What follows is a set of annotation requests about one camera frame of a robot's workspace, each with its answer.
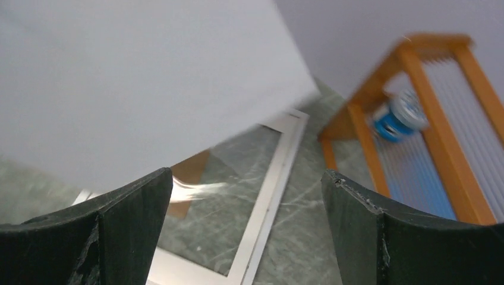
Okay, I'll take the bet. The white picture frame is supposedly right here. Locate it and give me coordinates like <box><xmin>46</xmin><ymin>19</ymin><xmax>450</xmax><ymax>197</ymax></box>
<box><xmin>72</xmin><ymin>108</ymin><xmax>310</xmax><ymax>285</ymax></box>

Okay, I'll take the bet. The blue white can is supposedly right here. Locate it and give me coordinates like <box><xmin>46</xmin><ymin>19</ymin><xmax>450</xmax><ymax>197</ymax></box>
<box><xmin>373</xmin><ymin>90</ymin><xmax>429</xmax><ymax>143</ymax></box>

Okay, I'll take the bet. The orange wooden shelf rack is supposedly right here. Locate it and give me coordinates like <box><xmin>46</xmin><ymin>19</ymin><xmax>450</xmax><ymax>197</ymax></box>
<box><xmin>317</xmin><ymin>32</ymin><xmax>503</xmax><ymax>225</ymax></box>

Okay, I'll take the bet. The brown backing board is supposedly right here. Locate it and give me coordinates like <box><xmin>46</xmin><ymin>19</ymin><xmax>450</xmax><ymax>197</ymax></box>
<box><xmin>167</xmin><ymin>149</ymin><xmax>210</xmax><ymax>219</ymax></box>

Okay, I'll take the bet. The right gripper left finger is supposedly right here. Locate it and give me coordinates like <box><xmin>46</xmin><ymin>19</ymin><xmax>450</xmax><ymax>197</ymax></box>
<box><xmin>1</xmin><ymin>167</ymin><xmax>173</xmax><ymax>284</ymax></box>

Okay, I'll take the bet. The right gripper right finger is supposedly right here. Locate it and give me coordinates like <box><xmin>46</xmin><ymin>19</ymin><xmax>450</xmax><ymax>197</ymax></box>
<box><xmin>321</xmin><ymin>169</ymin><xmax>503</xmax><ymax>284</ymax></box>

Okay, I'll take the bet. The clear acrylic sheet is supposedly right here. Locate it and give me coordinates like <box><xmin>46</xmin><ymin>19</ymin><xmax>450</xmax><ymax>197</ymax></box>
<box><xmin>1</xmin><ymin>1</ymin><xmax>316</xmax><ymax>191</ymax></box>

